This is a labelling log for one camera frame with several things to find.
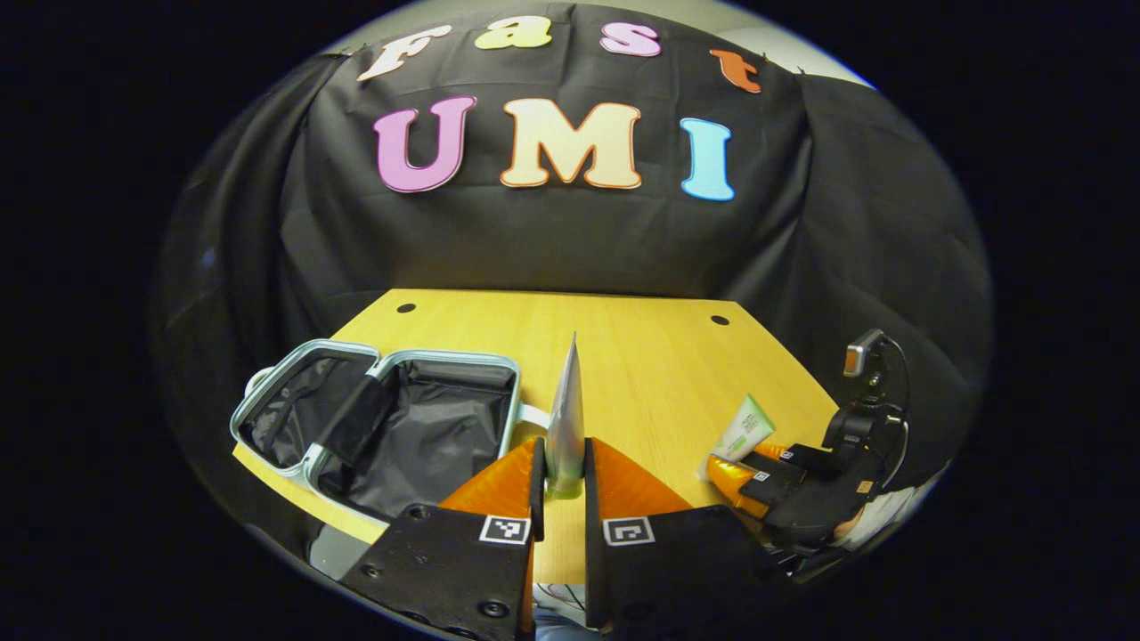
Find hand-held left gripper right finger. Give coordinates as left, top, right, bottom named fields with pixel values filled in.
left=582, top=436, right=791, bottom=633

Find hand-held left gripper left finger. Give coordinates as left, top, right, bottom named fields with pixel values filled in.
left=341, top=434, right=547, bottom=641

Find white and green tube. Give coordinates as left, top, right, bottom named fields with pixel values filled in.
left=696, top=394, right=777, bottom=482

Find silver skin care tube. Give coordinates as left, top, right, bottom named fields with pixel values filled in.
left=543, top=331, right=589, bottom=499

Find pale mint suitcase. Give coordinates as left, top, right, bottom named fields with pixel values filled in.
left=229, top=338, right=555, bottom=526

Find person's legs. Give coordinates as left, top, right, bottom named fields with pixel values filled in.
left=533, top=583, right=590, bottom=641

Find black backdrop cloth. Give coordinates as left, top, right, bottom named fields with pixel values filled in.
left=151, top=0, right=994, bottom=553

